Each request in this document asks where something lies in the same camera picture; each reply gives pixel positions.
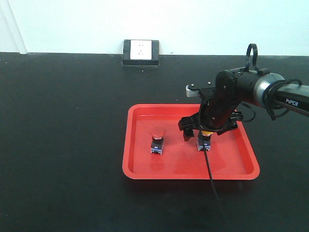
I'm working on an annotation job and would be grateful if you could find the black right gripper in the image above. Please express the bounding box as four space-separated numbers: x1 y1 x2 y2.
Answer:
178 85 243 142

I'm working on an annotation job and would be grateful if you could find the yellow mushroom push button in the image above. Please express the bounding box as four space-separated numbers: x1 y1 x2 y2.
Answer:
197 130 213 151

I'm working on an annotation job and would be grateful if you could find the red mushroom push button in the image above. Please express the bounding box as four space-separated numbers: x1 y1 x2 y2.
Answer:
150 126 166 155

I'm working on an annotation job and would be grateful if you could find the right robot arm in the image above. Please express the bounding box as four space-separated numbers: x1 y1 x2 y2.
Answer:
178 43 309 145

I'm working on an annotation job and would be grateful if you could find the red plastic tray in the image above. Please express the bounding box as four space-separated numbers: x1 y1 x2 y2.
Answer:
122 104 260 180

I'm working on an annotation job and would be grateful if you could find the black white power socket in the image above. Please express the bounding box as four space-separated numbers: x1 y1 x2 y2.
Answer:
122 40 159 66

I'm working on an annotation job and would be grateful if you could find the black dangling cable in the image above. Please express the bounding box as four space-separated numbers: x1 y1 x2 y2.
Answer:
202 144 232 232

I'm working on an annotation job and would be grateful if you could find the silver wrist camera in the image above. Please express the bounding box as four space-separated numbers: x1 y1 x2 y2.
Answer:
185 85 199 98

